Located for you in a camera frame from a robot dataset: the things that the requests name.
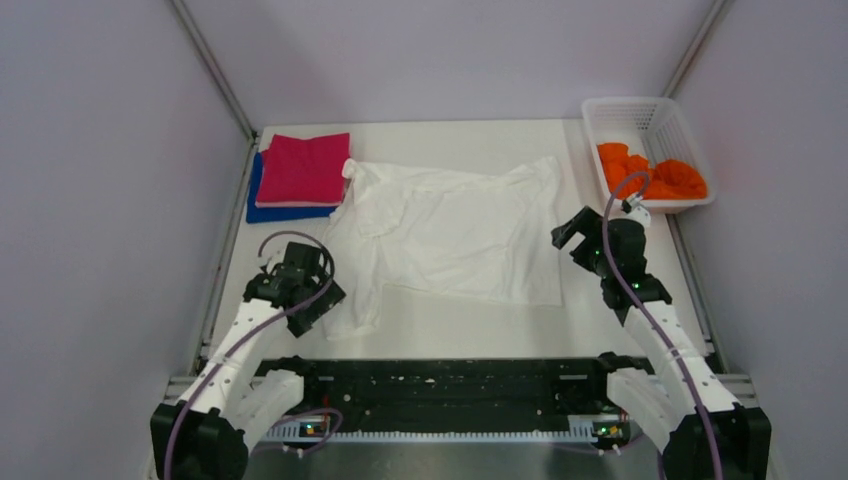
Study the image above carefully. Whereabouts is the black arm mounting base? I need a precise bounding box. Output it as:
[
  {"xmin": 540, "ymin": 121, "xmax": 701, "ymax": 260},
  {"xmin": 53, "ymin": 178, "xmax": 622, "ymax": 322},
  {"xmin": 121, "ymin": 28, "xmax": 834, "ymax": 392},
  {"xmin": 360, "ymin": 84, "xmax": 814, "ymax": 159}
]
[{"xmin": 256, "ymin": 357, "xmax": 628, "ymax": 434}]

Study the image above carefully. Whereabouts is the orange crumpled t-shirt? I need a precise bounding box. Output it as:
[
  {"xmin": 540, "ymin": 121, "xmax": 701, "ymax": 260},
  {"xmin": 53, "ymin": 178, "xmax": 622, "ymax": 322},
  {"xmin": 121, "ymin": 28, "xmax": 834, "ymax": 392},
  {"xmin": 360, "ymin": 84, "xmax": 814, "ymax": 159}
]
[{"xmin": 597, "ymin": 143, "xmax": 708, "ymax": 200}]

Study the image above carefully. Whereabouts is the white printed t-shirt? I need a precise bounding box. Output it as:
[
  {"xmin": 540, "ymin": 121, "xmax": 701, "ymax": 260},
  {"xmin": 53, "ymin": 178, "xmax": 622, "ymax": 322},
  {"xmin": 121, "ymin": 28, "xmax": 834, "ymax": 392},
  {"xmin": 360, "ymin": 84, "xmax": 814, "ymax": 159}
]
[{"xmin": 323, "ymin": 157, "xmax": 562, "ymax": 340}]

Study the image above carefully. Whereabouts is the folded blue t-shirt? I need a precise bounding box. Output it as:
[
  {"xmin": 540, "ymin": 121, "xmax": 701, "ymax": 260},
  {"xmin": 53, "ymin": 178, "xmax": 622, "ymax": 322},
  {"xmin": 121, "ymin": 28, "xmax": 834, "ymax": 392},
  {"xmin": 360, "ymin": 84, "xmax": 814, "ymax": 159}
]
[{"xmin": 245, "ymin": 153, "xmax": 337, "ymax": 224}]

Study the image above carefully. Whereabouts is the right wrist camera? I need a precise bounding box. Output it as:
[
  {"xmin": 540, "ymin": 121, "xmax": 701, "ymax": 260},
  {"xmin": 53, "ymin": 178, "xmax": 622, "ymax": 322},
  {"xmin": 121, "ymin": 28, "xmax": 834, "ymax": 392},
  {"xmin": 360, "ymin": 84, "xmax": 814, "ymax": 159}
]
[{"xmin": 621, "ymin": 194, "xmax": 652, "ymax": 228}]

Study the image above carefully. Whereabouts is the folded pink t-shirt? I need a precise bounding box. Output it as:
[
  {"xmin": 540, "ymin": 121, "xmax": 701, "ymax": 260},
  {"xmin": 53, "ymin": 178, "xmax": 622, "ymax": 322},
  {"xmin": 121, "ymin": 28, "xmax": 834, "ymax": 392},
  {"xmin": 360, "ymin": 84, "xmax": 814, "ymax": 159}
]
[{"xmin": 252, "ymin": 200, "xmax": 342, "ymax": 208}]

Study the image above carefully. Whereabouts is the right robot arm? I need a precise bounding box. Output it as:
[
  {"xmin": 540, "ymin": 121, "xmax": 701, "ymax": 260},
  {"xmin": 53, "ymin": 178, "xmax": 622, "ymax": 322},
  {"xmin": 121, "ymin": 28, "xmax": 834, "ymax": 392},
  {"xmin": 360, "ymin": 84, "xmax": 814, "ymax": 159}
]
[{"xmin": 551, "ymin": 207, "xmax": 772, "ymax": 479}]

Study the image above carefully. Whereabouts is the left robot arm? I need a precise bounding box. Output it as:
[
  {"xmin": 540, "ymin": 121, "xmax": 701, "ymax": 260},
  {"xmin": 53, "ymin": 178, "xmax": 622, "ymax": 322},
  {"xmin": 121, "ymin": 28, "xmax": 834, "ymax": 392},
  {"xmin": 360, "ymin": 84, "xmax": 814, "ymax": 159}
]
[{"xmin": 150, "ymin": 232, "xmax": 345, "ymax": 479}]

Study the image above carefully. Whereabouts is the white plastic basket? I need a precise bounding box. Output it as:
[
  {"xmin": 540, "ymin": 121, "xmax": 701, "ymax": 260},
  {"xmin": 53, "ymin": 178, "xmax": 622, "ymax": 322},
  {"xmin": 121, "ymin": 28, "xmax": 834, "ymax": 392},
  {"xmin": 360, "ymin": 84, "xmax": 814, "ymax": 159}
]
[{"xmin": 581, "ymin": 97, "xmax": 717, "ymax": 214}]

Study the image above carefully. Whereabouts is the folded magenta t-shirt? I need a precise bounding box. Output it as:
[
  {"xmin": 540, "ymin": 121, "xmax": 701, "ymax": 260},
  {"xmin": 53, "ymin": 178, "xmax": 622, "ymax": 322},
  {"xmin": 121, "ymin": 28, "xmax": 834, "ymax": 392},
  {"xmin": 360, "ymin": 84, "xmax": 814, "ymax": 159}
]
[{"xmin": 256, "ymin": 133, "xmax": 350, "ymax": 202}]

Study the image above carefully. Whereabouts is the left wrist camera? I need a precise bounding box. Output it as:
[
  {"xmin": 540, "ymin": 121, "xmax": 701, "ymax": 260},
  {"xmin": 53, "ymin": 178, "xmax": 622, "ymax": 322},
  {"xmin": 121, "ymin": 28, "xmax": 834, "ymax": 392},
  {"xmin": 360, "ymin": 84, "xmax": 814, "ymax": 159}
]
[{"xmin": 260, "ymin": 255, "xmax": 282, "ymax": 274}]

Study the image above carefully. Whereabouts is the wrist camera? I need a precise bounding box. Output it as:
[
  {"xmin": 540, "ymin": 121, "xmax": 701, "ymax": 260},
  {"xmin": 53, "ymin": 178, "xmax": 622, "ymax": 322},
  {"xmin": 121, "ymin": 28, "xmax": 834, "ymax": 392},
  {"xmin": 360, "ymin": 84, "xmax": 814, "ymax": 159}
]
[
  {"xmin": 260, "ymin": 255, "xmax": 282, "ymax": 274},
  {"xmin": 621, "ymin": 194, "xmax": 652, "ymax": 228}
]

